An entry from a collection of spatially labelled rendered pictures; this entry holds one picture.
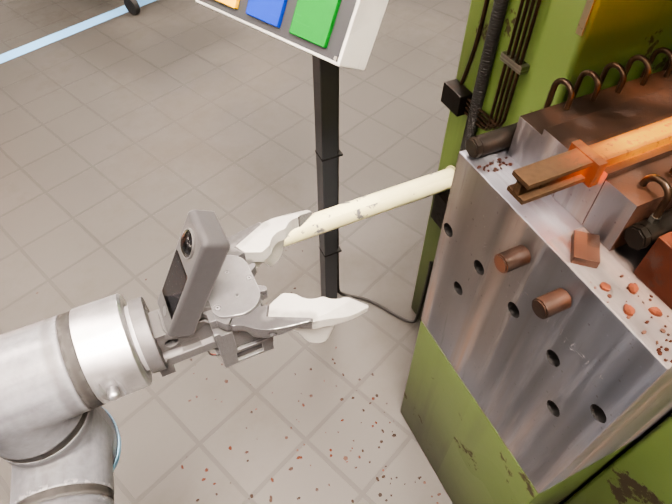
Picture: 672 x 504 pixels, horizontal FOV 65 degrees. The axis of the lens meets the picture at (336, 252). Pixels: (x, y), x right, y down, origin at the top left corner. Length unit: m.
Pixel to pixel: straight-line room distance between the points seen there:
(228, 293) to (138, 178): 1.75
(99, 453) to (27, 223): 1.68
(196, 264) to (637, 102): 0.62
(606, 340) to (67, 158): 2.13
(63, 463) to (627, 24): 0.89
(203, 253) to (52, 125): 2.24
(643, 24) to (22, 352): 0.89
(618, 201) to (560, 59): 0.30
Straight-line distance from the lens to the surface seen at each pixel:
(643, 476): 1.14
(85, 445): 0.60
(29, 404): 0.51
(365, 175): 2.10
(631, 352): 0.67
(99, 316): 0.50
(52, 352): 0.50
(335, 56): 0.87
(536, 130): 0.75
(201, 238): 0.43
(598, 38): 0.89
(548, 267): 0.71
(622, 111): 0.81
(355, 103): 2.48
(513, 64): 0.96
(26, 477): 0.60
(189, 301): 0.47
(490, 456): 1.12
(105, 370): 0.49
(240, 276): 0.50
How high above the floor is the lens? 1.40
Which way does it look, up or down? 50 degrees down
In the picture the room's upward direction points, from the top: straight up
